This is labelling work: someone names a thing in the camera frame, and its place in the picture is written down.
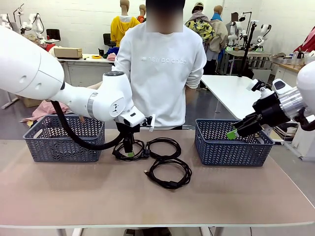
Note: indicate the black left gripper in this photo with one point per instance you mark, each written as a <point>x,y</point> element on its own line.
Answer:
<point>128,130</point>

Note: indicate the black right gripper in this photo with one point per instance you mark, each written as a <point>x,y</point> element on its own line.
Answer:
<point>272,110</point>

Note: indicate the person's left forearm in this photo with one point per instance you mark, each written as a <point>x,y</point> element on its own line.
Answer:
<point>193,81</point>

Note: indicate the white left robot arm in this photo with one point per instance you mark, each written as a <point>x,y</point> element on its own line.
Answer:
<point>37,71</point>

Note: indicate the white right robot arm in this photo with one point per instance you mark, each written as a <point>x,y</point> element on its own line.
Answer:
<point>306,93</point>

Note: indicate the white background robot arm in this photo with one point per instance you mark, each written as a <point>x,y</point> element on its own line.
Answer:
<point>34,24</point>
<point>237,32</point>
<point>5,20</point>
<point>264,34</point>

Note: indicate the person's left hand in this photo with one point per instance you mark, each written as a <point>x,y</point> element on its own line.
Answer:
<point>190,96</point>

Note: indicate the person's right hand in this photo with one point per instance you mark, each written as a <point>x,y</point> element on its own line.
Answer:
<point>94,86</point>

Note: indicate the grey perforated plastic basket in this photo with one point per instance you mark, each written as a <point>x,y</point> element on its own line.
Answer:
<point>64,145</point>
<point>229,155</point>

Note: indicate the white side table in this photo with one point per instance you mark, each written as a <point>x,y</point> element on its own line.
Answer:
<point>229,91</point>

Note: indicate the wood topped white cabinet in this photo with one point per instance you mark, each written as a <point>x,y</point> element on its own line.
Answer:
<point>285,71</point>

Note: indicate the metal background table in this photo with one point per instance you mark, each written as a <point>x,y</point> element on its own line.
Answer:
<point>248,55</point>

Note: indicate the person in white sweatshirt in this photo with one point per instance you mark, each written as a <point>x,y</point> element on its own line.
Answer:
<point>162,73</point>

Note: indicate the black tripod pole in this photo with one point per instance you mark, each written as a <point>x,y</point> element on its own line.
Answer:
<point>248,44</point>

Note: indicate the white background work table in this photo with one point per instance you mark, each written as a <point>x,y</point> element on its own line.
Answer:
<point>83,71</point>

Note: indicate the black kettle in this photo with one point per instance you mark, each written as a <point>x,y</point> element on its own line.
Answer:
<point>300,54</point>

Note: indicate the pink checkered cloth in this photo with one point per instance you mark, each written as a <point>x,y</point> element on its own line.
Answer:
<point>44,110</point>

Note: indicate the mannequin with beige jacket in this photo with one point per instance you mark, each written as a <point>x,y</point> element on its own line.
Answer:
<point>219,37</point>

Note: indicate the yellow tape roll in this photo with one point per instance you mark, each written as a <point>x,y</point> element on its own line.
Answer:
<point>96,57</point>

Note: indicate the white table leg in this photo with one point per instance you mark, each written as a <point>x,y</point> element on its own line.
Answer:
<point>210,231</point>
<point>69,232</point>

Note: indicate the red hanging garment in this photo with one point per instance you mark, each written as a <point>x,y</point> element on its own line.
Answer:
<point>307,41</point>

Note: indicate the open cardboard box with cloth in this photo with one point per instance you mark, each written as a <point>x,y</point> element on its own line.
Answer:
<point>32,102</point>

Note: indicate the person in yellow floral jacket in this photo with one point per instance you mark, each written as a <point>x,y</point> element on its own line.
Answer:
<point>199,29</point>

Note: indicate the person with black mask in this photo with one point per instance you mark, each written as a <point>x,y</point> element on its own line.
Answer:
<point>235,18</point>

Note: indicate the black office chair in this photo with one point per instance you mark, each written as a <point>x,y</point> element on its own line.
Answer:
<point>53,34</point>
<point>108,39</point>

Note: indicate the flat cardboard box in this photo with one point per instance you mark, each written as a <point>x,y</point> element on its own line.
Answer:
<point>67,52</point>

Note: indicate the mannequin with yellow hoodie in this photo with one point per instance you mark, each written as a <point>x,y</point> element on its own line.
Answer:
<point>121,27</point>

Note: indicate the pile of patterned cloths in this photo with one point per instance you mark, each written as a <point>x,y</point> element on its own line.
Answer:
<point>44,45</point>

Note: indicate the mannequin with orange top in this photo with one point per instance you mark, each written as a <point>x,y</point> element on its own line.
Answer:
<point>141,14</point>

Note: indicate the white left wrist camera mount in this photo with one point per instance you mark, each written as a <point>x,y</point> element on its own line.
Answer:
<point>150,121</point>

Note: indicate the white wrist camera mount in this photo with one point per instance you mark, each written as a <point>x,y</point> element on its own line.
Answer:
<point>150,121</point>
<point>265,87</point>

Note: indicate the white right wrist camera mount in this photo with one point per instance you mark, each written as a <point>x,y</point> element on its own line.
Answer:
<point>265,87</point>

